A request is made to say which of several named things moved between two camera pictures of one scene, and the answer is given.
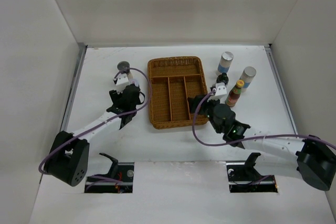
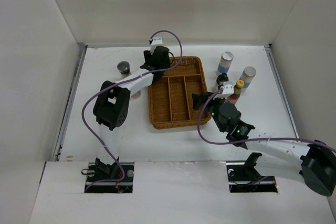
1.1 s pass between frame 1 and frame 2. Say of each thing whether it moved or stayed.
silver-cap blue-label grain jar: stayed
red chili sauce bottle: stayed
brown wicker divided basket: stayed
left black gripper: moved
